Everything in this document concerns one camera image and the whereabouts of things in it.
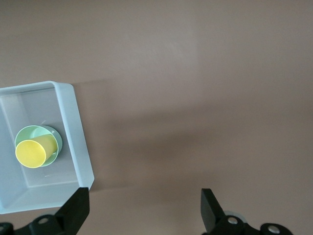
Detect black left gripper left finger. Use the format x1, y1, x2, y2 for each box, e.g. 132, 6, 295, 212
0, 187, 90, 235

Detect yellow plastic cup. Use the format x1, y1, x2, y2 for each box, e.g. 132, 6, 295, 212
15, 134, 59, 169

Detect translucent clear plastic bin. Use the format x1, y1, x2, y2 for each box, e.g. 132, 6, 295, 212
0, 80, 95, 215

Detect mint green bowl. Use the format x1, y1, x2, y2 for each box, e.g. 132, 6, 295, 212
14, 125, 63, 168

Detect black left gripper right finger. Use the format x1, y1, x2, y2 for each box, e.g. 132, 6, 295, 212
201, 188, 294, 235

